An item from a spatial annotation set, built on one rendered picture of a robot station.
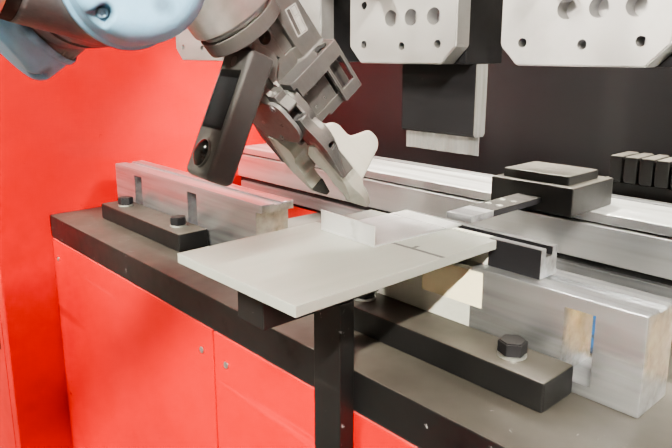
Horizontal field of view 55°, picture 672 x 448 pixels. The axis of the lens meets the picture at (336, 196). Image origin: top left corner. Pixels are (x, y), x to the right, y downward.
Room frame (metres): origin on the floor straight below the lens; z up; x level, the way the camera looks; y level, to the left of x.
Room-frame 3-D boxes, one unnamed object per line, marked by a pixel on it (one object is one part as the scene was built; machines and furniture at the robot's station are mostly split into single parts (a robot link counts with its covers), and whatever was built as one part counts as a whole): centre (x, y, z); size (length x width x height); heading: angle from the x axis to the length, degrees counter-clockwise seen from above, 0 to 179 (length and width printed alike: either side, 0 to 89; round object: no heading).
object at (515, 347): (0.57, -0.17, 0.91); 0.03 x 0.03 x 0.02
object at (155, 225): (1.12, 0.33, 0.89); 0.30 x 0.05 x 0.03; 42
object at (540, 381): (0.64, -0.10, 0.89); 0.30 x 0.05 x 0.03; 42
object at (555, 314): (0.67, -0.15, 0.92); 0.39 x 0.06 x 0.10; 42
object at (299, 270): (0.61, -0.01, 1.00); 0.26 x 0.18 x 0.01; 132
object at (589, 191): (0.81, -0.24, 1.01); 0.26 x 0.12 x 0.05; 132
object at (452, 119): (0.71, -0.12, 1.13); 0.10 x 0.02 x 0.10; 42
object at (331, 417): (0.59, 0.02, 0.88); 0.14 x 0.04 x 0.22; 132
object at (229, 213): (1.12, 0.25, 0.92); 0.50 x 0.06 x 0.10; 42
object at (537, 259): (0.68, -0.14, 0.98); 0.20 x 0.03 x 0.03; 42
